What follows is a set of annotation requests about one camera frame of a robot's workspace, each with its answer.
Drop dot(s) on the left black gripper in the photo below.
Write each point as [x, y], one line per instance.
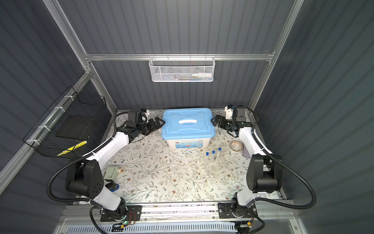
[158, 126]

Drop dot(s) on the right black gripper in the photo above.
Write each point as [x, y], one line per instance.
[218, 118]

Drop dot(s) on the blue plastic bin lid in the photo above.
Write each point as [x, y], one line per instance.
[187, 123]

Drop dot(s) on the blue capped test tube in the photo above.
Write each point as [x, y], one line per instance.
[213, 157]
[206, 163]

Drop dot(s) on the white plastic storage bin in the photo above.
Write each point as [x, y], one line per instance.
[188, 143]

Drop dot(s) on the clear test tube rack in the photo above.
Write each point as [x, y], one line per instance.
[220, 164]

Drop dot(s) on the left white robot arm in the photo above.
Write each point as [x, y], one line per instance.
[84, 177]

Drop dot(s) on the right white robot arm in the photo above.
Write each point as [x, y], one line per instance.
[263, 174]

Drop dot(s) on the clear tape roll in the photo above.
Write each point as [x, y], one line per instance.
[236, 146]

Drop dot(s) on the grey eyeglass case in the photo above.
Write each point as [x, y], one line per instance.
[246, 154]

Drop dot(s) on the white bottle in basket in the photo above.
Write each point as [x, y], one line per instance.
[202, 75]

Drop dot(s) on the yellow black striped item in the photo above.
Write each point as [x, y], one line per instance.
[72, 148]

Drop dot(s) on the blue black small device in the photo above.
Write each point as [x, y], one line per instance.
[112, 186]

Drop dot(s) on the black pad in basket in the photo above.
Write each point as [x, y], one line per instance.
[76, 127]

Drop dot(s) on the white wire mesh basket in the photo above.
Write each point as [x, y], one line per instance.
[180, 70]

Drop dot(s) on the black wire wall basket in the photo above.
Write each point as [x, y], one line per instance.
[42, 137]

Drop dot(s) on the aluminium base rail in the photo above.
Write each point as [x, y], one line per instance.
[199, 211]

